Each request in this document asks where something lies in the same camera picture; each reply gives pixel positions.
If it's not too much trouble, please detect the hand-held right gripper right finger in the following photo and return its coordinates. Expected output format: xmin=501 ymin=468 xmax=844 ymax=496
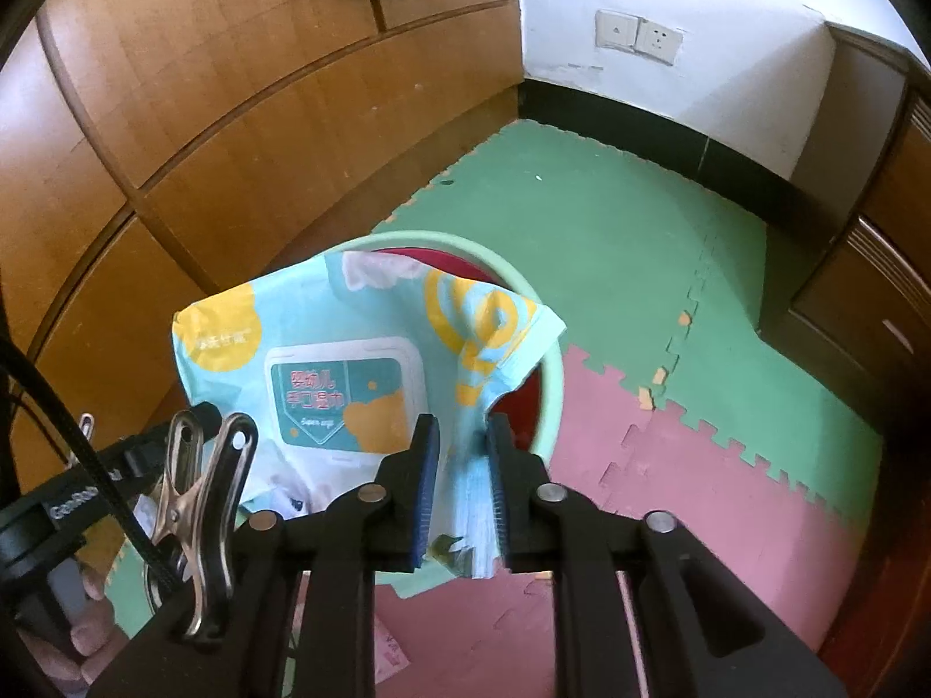
xmin=484 ymin=411 xmax=852 ymax=698

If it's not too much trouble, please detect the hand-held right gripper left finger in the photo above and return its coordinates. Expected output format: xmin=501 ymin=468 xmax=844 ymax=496
xmin=87 ymin=413 xmax=442 ymax=698

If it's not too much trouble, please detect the light blue wet wipes packet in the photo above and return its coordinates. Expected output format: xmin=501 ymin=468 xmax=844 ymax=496
xmin=170 ymin=251 xmax=567 ymax=583

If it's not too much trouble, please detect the red bin with green rim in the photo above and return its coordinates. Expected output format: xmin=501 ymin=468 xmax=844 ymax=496
xmin=233 ymin=231 xmax=567 ymax=593

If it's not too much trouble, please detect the person's left hand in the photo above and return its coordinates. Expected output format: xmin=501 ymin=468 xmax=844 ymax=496
xmin=18 ymin=563 xmax=132 ymax=692

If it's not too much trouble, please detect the metal spring clip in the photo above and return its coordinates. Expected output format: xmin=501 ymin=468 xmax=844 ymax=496
xmin=143 ymin=409 xmax=261 ymax=644

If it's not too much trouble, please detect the pink foam floor mat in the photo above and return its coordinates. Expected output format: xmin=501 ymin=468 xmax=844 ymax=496
xmin=374 ymin=344 xmax=877 ymax=698

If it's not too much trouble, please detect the green foam floor mat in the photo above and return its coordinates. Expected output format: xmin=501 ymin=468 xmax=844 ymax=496
xmin=389 ymin=120 xmax=884 ymax=525

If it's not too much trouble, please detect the wooden cabinet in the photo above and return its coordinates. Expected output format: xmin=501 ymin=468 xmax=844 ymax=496
xmin=0 ymin=0 xmax=525 ymax=597

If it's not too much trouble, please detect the dark wooden dresser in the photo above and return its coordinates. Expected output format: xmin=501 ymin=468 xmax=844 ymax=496
xmin=756 ymin=20 xmax=931 ymax=698

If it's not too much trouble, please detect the thick black cable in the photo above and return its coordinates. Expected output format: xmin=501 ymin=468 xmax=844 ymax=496
xmin=0 ymin=334 xmax=190 ymax=590

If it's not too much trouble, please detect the white wall socket plate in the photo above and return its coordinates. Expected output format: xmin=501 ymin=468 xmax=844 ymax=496
xmin=636 ymin=18 xmax=686 ymax=63

